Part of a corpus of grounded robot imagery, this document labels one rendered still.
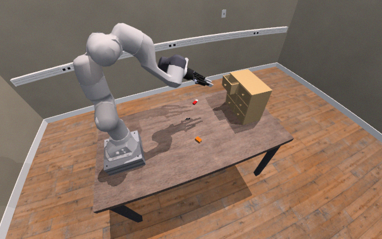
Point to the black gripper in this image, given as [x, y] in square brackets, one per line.
[198, 78]

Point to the brown wooden drawer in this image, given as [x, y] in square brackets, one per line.
[245, 94]
[230, 102]
[241, 104]
[230, 84]
[233, 96]
[239, 114]

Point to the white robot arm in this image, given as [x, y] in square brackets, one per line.
[104, 50]

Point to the brown wooden chest of drawers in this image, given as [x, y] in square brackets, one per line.
[259, 91]

